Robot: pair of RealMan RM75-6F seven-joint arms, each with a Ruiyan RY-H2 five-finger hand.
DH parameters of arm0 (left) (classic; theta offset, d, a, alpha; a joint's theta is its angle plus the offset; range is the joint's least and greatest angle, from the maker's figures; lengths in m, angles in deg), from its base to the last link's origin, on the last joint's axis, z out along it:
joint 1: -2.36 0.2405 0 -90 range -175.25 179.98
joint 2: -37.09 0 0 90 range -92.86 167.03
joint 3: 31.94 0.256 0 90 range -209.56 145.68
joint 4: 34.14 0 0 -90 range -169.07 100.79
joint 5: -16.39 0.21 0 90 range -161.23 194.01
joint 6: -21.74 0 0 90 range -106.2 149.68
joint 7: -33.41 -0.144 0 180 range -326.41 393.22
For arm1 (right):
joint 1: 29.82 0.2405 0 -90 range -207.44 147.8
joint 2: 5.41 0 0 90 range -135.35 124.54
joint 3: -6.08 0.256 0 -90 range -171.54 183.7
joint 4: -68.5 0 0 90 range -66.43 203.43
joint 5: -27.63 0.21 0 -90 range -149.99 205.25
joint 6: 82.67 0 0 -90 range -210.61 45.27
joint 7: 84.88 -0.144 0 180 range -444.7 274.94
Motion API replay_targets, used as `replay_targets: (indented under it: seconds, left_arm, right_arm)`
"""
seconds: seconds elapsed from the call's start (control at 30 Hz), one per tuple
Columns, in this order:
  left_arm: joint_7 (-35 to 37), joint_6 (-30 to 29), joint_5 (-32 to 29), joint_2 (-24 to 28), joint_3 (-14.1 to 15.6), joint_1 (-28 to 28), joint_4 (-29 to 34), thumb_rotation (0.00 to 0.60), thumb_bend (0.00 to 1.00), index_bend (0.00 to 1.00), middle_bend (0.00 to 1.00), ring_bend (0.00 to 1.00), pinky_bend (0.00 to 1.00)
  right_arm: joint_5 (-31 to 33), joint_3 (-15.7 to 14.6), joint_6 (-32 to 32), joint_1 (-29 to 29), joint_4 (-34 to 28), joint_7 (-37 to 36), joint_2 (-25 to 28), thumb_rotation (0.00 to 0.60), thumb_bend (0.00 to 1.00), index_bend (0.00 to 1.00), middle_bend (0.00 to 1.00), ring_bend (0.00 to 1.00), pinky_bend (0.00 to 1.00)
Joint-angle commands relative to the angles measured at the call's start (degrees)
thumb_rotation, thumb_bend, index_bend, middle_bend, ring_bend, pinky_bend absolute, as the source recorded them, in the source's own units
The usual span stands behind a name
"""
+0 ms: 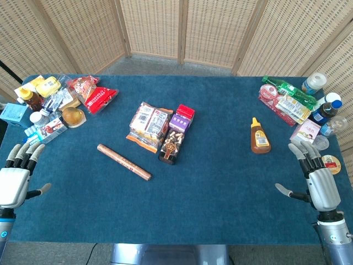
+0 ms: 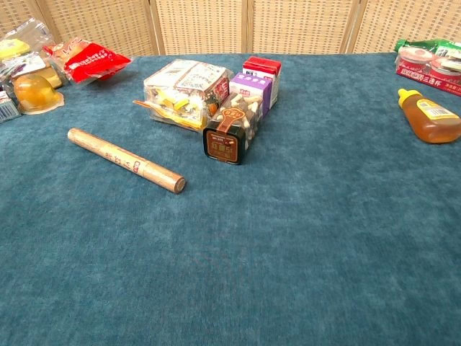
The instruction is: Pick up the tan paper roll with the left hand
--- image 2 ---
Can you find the copper coloured tube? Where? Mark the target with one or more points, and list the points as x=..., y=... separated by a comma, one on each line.
x=122, y=158

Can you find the clear snack box black lid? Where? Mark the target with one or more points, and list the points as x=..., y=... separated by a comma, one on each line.
x=225, y=142

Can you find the blue tablecloth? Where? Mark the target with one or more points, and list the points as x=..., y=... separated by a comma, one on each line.
x=252, y=252

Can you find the purple drink carton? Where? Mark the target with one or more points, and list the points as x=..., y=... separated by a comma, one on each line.
x=252, y=86

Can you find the clear bag of wrapped snacks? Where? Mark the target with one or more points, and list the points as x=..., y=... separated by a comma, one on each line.
x=187, y=90

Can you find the red and white drink carton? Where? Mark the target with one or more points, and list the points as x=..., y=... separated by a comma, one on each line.
x=264, y=68

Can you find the woven rattan folding screen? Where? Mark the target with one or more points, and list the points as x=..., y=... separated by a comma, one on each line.
x=201, y=25

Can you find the red snack bag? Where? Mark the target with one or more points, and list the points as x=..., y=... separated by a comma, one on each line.
x=91, y=65

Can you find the large honey squeeze bottle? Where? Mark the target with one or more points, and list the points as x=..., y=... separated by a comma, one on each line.
x=430, y=122

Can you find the round bread bun pack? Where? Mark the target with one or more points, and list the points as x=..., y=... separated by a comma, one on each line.
x=34, y=93

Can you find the clear bag of bread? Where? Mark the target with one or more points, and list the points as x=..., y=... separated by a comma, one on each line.
x=43, y=68

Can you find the red yogurt cup multipack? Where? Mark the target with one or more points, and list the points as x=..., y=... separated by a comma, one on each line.
x=421, y=66

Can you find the green plastic bottle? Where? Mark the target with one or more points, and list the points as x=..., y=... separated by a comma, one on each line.
x=417, y=43

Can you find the yellow cake in clear pack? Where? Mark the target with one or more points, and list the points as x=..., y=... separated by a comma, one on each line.
x=12, y=48

